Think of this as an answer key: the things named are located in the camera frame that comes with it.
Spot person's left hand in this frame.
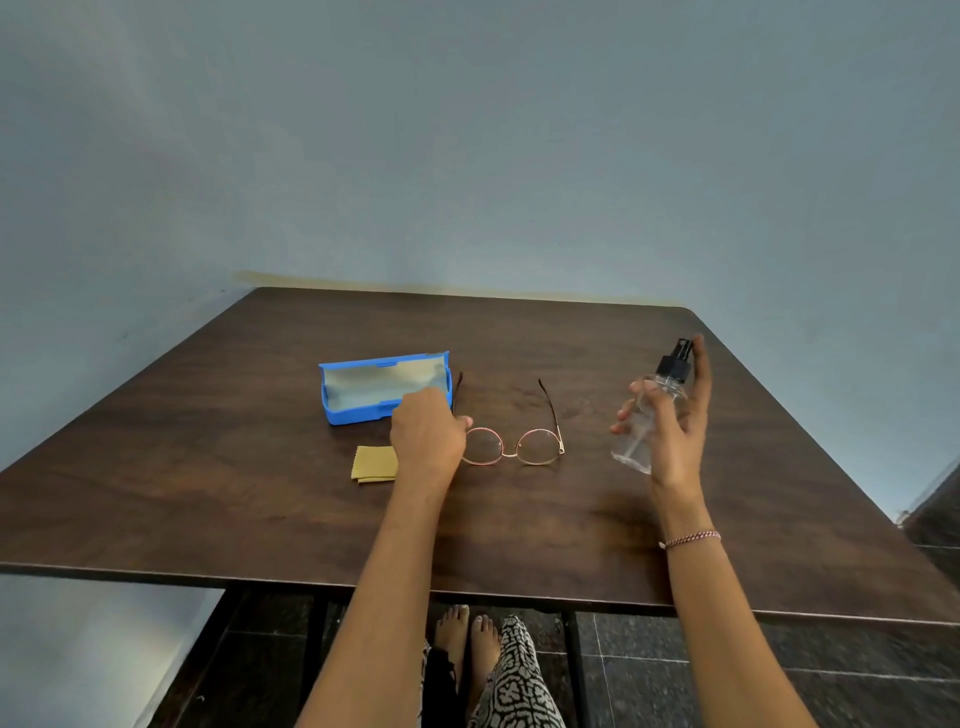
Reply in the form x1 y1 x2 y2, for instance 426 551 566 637
389 387 474 489

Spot person's right hand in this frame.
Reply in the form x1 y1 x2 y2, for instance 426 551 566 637
609 333 713 496

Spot round thin-rimmed eyeglasses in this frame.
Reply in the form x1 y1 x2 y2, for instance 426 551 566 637
452 370 567 468

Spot clear spray bottle black nozzle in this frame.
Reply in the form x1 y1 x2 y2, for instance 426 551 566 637
610 337 696 477

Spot person's right forearm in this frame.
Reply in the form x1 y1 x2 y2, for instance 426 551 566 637
651 483 820 728

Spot person's left forearm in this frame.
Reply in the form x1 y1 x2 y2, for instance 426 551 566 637
295 480 454 728

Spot yellow lens cleaning cloth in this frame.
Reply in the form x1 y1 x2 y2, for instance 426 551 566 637
349 444 399 485

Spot blue open eyeglass case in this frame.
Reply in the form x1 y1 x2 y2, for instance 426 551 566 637
318 349 455 428

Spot person's left foot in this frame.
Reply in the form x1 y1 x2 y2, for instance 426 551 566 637
434 604 472 680

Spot person's foot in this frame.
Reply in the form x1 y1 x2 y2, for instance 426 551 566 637
466 614 503 710
434 604 472 680

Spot person's right foot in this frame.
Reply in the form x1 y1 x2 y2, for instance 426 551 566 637
466 614 503 710

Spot black white patterned trousers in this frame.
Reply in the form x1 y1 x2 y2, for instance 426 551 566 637
420 615 568 728

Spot pink beaded bracelet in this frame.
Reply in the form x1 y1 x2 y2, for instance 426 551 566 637
659 529 723 552

